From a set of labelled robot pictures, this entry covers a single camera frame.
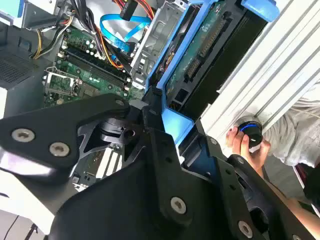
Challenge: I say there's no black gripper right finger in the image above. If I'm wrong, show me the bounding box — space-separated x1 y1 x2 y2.
178 119 318 240

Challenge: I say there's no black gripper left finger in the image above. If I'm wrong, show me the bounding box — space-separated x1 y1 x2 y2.
0 86 198 227

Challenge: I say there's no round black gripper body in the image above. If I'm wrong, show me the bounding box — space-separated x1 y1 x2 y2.
47 117 276 240

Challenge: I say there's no round black blue-ringed tool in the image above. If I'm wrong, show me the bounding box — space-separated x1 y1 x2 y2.
236 116 263 153

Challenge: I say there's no person's bare hand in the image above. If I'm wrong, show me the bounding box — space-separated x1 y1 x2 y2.
226 126 273 176

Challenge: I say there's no hard disk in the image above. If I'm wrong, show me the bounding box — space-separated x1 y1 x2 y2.
144 0 281 176

